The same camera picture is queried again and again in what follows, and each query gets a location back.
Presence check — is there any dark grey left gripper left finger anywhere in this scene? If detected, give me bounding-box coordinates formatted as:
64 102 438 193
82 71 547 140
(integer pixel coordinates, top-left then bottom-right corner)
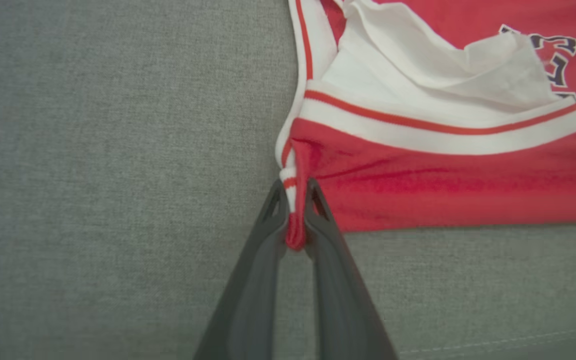
193 179 290 360

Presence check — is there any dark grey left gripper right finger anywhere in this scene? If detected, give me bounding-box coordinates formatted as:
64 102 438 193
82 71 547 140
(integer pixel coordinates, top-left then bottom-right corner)
304 178 400 360

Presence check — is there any red jersey white striped trim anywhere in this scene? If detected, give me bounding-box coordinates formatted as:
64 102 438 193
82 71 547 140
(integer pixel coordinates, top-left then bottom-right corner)
274 0 576 251

